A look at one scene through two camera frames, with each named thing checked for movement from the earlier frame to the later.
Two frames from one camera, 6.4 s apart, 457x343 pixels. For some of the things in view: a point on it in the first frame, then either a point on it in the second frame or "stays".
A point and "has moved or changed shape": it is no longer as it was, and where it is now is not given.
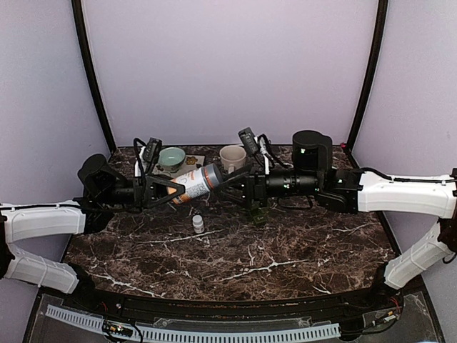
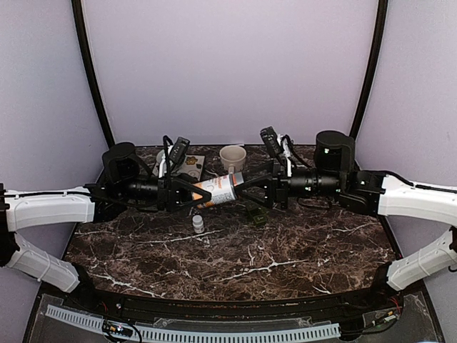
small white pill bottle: (198, 224) stays
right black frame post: (381, 23) stays
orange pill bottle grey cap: (196, 182) has moved or changed shape
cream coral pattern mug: (233, 156) stays
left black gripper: (143, 191) → (171, 189)
